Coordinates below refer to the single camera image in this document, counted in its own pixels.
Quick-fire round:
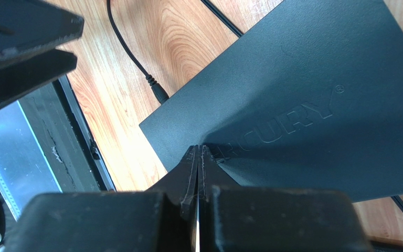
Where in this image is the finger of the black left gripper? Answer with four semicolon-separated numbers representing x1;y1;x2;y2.
0;1;84;69
0;49;77;110

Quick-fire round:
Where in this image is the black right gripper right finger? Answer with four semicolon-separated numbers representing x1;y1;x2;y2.
198;145;373;251

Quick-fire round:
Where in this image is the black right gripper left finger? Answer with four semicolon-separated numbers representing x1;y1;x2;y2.
6;146;198;251

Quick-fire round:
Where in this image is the black power cable with plug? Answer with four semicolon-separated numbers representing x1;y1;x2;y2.
105;0;170;104

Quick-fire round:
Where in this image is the black network switch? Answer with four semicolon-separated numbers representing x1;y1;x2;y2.
140;1;403;202

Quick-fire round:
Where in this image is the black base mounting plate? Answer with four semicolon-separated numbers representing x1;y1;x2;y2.
19;76;116;192

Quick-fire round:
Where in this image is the aluminium frame rail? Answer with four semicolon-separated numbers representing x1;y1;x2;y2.
0;101;62;219

